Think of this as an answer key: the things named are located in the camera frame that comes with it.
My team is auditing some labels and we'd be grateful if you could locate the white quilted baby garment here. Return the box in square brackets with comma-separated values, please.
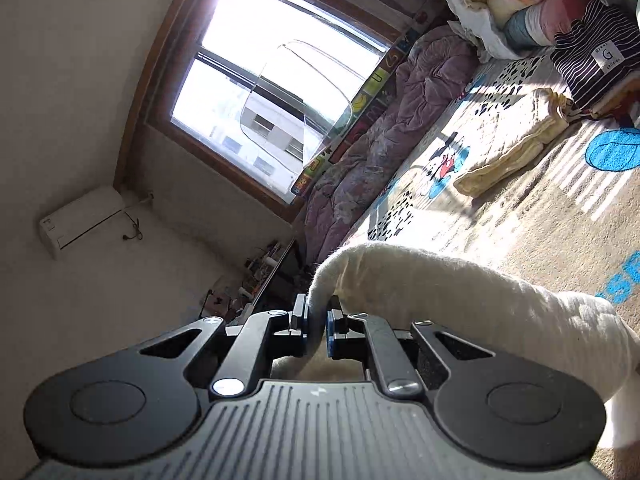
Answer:
[269, 242, 640, 451]

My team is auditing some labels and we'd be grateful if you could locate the cluttered side table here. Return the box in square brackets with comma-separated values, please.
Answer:
[198, 240, 303, 324]

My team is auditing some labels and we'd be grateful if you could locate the folded cream quilted cloth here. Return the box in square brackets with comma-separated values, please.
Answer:
[454, 88, 574, 198]

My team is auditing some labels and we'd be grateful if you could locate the Mickey Mouse fleece blanket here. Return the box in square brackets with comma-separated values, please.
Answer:
[345, 52, 639, 326]

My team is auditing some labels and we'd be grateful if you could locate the window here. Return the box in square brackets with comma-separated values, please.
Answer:
[112, 0, 436, 224]

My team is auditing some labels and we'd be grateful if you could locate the purple crumpled quilt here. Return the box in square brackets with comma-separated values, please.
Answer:
[304, 25, 478, 266]

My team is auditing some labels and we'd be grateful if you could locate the white crumpled sheet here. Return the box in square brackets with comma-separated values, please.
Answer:
[446, 0, 523, 61]

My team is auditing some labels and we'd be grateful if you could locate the navy striped garment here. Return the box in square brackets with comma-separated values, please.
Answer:
[551, 0, 639, 116]

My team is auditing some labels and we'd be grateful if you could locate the white wall air conditioner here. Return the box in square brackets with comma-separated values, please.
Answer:
[38, 186, 125, 259]

